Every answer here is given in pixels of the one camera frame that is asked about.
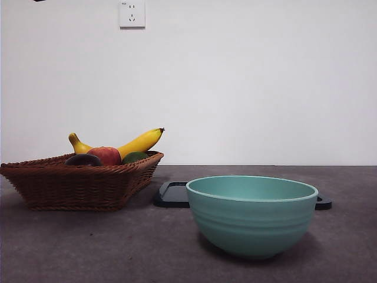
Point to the brown wicker basket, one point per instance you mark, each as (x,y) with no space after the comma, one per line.
(73,188)

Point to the black rectangular tray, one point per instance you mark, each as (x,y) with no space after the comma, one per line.
(171,197)

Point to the red apple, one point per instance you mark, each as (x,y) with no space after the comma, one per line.
(109,156)

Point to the yellow banana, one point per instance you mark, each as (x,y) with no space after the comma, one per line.
(138,141)

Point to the green round fruit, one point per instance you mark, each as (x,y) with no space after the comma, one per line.
(134,157)

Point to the teal ribbed bowl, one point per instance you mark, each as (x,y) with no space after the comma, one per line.
(250,224)

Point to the dark purple plum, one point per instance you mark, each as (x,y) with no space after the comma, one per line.
(84,160)

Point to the white wall power socket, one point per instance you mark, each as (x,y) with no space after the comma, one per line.
(132,14)

